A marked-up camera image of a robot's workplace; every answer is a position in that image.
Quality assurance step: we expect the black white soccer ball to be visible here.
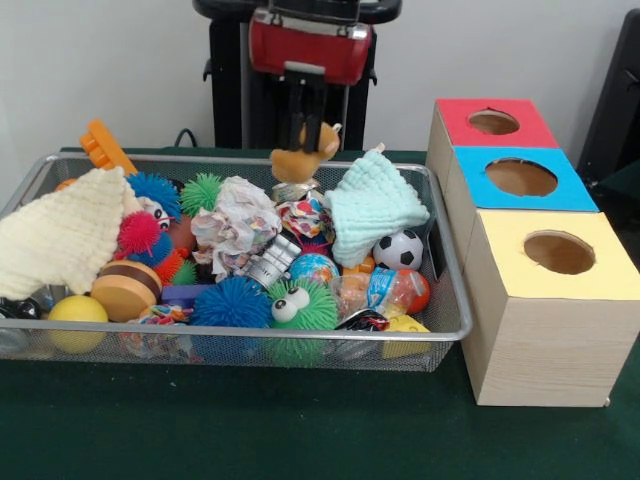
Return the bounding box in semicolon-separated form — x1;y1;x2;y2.
373;228;425;272

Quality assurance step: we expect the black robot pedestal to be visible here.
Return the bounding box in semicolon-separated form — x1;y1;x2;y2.
192;0;404;151

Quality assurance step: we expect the light blue muslin cloth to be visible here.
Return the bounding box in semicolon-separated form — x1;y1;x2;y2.
323;149;431;269

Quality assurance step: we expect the wooden box with three holes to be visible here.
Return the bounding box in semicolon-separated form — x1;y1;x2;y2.
425;98;640;409

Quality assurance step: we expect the pink blue fuzzy caterpillar toy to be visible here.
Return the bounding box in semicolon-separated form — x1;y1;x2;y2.
117;197;199;286

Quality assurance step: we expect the shallow wire mesh bin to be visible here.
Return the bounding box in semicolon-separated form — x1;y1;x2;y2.
0;152;474;374

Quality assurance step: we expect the orange brown plush toy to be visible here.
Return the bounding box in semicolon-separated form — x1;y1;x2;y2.
269;121;344;182

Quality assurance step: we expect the cream muslin cloth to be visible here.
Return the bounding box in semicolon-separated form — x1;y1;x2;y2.
0;166;144;301

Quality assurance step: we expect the yellow ball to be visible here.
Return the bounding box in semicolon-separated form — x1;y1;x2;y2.
48;294;110;354

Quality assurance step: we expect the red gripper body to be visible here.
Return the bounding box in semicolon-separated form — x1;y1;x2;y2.
248;12;376;87

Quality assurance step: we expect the green spiky toy with eyes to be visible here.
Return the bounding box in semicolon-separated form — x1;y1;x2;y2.
267;279;340;331

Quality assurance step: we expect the blue spiky ball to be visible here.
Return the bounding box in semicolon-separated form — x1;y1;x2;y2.
192;277;274;329
127;172;184;221

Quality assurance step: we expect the black stand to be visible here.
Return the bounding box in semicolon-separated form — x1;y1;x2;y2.
574;8;640;174

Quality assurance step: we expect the dark green side tablecloth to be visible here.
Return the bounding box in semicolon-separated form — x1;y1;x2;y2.
592;159;640;236

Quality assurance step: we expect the tan brown toy hamburger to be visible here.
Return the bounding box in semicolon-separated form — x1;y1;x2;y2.
90;259;164;323

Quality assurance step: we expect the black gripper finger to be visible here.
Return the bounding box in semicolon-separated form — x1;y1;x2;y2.
304;83;327;153
286;79;307;151

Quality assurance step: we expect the orange plastic toy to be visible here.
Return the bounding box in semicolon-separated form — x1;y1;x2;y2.
79;118;139;176

